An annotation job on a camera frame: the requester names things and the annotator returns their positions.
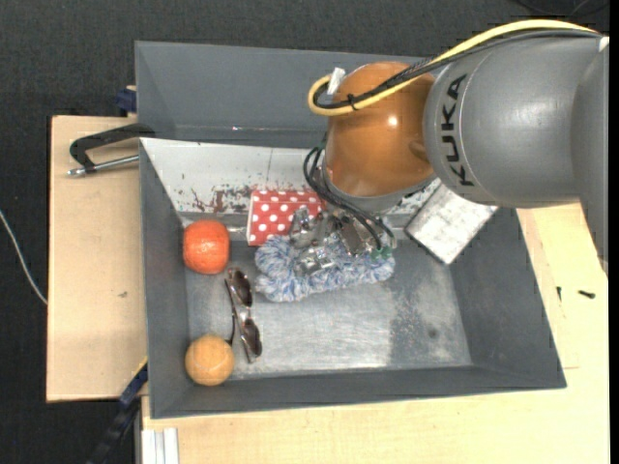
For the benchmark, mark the grey metal bin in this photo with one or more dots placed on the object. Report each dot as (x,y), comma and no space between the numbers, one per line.
(338,336)

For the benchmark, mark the brown sunglasses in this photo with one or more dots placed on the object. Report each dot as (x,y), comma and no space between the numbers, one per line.
(247,329)

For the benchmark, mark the red white-dotted box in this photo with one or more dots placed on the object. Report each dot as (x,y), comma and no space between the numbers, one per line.
(271,215)

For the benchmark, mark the yellow-orange ball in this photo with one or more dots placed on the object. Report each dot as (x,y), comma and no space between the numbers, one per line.
(209,360)

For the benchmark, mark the white printed box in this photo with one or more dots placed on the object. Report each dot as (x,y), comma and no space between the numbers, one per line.
(447,227)

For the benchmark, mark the orange tangerine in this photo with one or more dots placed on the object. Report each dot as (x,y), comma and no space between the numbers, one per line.
(205,247)

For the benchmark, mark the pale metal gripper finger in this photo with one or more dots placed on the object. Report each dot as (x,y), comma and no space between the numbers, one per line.
(303,225)
(313,263)

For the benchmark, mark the pale wood board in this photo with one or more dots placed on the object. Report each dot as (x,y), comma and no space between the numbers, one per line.
(94,269)

